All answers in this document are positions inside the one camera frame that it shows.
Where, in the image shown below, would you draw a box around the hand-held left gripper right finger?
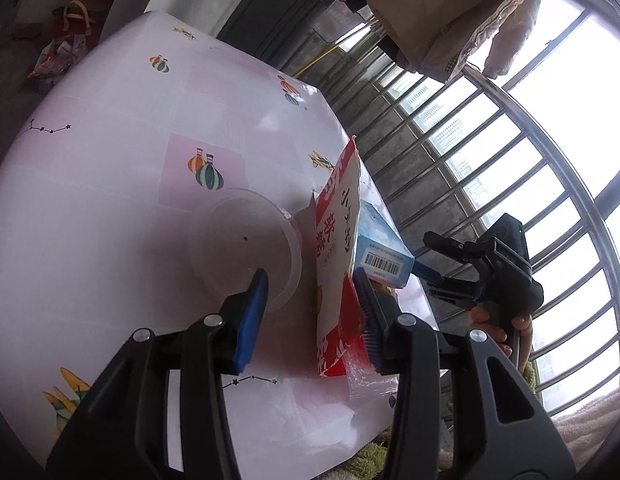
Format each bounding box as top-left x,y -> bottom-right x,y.
352,267 -> 576,480

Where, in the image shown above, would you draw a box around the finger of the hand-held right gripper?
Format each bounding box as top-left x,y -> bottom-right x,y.
423,231 -> 492,265
412,260 -> 485,309

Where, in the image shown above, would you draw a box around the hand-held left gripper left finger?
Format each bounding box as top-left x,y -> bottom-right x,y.
44,268 -> 269,480

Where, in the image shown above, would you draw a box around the blue white carton box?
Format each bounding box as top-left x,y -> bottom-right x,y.
351,199 -> 415,289

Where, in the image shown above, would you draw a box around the clear plastic wrapper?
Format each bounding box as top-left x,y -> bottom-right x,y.
342,340 -> 399,402

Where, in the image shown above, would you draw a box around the red white snack bag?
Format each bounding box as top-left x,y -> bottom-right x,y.
314,136 -> 385,378

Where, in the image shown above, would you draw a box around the clear plastic container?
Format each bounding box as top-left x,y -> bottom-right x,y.
186,187 -> 304,313

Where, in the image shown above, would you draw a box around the person's right hand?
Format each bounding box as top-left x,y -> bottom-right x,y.
468,307 -> 534,369

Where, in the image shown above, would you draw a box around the metal balcony railing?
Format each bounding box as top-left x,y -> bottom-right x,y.
285,0 -> 620,421

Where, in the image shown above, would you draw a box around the fluffy green white garment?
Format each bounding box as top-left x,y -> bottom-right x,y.
335,360 -> 620,480

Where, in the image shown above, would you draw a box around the tan hanging jacket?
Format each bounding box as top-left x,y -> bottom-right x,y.
330,0 -> 556,83

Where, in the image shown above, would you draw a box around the dark door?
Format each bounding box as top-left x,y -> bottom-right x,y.
217,0 -> 335,68

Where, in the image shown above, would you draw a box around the yellow broom handle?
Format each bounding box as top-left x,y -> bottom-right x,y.
285,42 -> 341,78

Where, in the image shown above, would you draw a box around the printed bag yellow handles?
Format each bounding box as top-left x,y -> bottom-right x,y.
28,2 -> 96,81

